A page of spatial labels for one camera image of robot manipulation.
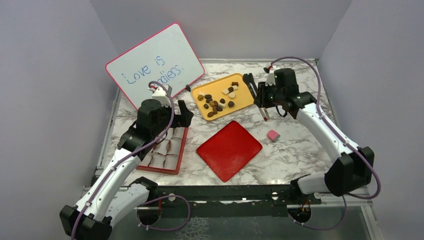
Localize pink eraser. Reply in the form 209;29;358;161
266;130;281;143

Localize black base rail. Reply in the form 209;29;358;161
136;184;321;221

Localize white board with pink frame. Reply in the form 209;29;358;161
105;22;205;109

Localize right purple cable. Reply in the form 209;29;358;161
269;56;382;200

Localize black tweezers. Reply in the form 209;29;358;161
259;107;270;121

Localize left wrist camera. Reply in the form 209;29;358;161
149;84;172;107

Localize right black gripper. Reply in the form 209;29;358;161
254;80;285;108

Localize red box lid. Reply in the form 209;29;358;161
196;120;263;183

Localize red chocolate box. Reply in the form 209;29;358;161
136;127;188;175

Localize yellow plastic tray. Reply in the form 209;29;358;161
191;73;254;121

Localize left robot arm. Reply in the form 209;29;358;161
59;99;194;240

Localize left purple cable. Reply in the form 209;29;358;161
70;80;176;240

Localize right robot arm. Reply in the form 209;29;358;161
242;68;375;204

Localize purple cable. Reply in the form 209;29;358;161
269;56;382;200
70;80;176;240

